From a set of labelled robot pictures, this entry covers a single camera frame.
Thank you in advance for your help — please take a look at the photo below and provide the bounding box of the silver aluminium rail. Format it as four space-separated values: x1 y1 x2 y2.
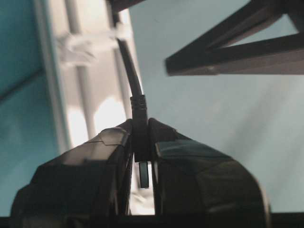
33 0 157 214

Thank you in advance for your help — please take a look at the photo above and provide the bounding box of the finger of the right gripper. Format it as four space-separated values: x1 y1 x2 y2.
109 0 145 12
165 0 304 76

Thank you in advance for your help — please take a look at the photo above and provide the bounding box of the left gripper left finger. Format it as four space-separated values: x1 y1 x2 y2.
10 120 133 228

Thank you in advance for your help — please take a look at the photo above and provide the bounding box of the black USB cable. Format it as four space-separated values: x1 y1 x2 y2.
111 11 152 190

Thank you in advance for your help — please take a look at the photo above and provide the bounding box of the far white zip-tie ring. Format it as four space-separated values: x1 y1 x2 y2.
57 23 131 69

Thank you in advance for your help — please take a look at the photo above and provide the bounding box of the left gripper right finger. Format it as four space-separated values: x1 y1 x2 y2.
148 118 271 228

